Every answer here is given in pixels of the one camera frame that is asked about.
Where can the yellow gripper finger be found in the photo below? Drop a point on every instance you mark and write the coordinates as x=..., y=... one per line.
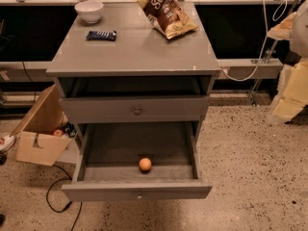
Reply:
x=283, y=30
x=292, y=94

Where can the orange fruit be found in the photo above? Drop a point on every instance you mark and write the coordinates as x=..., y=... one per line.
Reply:
x=145, y=164

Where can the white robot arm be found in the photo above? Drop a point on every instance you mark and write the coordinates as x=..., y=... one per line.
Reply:
x=299, y=40

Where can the grey drawer cabinet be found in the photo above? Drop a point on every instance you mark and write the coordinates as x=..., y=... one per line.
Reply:
x=140, y=62

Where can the open grey lower drawer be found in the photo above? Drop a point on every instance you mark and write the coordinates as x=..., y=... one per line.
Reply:
x=108, y=163

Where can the closed grey upper drawer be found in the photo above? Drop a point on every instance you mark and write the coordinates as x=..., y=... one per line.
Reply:
x=134, y=109

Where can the brown chips bag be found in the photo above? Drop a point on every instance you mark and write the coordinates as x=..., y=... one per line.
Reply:
x=168, y=17

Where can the blue snack bar wrapper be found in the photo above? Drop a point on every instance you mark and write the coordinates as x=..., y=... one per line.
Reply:
x=101, y=35

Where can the white bowl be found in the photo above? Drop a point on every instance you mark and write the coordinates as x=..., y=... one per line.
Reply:
x=90, y=11

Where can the red apple in box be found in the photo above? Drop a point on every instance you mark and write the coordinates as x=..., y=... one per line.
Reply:
x=58, y=133

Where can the cardboard box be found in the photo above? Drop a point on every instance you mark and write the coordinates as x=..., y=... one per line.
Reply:
x=36, y=143

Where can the white red shoe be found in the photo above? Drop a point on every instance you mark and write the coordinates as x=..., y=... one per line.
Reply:
x=6, y=143

